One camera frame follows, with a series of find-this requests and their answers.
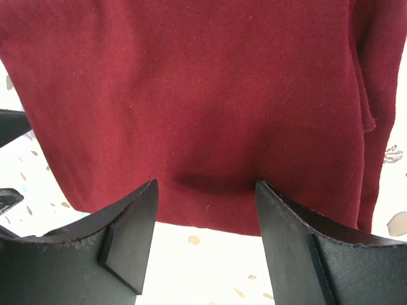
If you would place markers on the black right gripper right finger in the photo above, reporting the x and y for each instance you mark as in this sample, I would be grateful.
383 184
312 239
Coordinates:
312 259

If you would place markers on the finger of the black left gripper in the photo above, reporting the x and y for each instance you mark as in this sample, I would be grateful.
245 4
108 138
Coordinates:
13 124
9 197

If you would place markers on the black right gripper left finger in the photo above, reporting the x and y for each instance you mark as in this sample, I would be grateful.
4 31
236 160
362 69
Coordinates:
99 259

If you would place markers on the dark red t shirt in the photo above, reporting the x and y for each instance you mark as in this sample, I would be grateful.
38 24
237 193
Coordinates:
209 97

